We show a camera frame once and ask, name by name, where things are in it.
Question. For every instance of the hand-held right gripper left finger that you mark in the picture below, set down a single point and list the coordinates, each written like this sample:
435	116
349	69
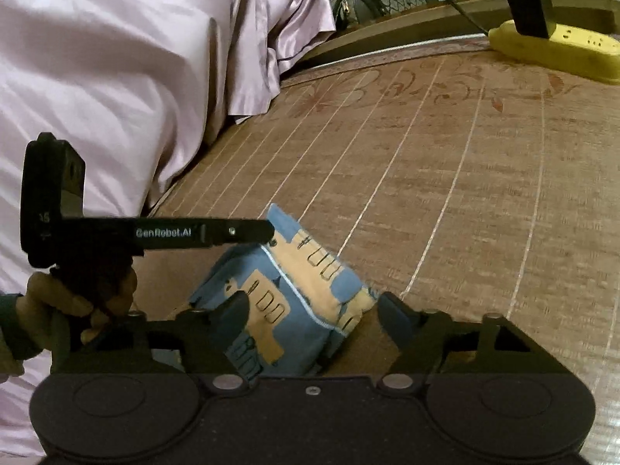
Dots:
232	315

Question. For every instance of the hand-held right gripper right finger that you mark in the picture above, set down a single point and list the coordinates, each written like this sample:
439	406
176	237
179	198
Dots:
395	317

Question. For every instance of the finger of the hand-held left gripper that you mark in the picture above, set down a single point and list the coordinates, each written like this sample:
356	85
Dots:
242	232

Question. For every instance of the blue car-print pants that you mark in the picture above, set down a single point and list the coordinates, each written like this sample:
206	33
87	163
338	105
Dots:
300	271

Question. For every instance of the person's left forearm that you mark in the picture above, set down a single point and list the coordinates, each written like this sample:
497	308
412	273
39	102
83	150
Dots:
19	332

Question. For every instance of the person's left hand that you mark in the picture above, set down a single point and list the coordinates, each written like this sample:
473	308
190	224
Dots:
53	295

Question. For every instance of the pink satin quilt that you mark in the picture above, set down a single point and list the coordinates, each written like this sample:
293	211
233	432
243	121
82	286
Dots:
121	82

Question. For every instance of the black handbag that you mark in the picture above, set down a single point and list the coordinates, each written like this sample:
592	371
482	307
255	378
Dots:
353	9

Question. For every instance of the yellow power strip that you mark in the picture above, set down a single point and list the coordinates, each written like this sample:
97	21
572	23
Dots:
571	53

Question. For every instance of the black power adapter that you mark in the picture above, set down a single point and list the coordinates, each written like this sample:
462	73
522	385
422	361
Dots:
525	5

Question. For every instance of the wooden bed frame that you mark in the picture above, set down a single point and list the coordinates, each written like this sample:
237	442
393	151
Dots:
436	17

